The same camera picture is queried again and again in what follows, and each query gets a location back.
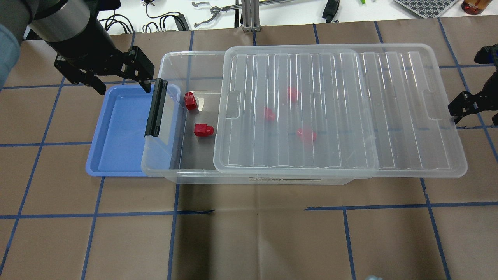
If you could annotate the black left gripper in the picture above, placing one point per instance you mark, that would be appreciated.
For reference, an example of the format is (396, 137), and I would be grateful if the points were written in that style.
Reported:
(81, 43)

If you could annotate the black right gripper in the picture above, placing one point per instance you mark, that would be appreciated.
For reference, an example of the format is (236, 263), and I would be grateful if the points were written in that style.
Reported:
(468, 104)

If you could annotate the red block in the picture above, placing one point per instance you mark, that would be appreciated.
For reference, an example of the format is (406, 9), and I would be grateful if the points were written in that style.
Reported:
(190, 101)
(203, 130)
(269, 115)
(293, 95)
(307, 136)

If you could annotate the clear plastic box lid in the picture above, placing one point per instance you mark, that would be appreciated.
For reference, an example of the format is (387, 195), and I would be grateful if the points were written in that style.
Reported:
(379, 110)

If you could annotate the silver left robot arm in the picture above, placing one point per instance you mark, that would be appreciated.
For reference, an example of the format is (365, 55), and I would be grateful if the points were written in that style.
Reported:
(85, 51)

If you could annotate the clear plastic storage box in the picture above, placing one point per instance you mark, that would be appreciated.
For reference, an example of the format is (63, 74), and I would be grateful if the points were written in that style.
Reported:
(176, 153)

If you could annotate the blue plastic tray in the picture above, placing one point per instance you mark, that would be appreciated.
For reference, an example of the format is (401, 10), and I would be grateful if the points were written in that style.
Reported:
(118, 142)

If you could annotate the black power adapter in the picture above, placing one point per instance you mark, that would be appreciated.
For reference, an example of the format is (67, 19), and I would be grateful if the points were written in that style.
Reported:
(181, 22)

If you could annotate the white tile keyboard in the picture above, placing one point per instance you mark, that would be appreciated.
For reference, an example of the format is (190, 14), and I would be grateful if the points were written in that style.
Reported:
(427, 8)

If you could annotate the silver hook clamp rod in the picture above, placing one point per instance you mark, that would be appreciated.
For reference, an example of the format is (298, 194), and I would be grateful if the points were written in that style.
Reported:
(215, 10)

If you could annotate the black box latch handle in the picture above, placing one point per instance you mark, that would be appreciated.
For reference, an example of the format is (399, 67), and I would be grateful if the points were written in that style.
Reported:
(157, 106)

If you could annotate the aluminium frame post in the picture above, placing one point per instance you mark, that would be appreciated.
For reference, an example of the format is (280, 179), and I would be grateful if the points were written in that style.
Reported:
(250, 15)

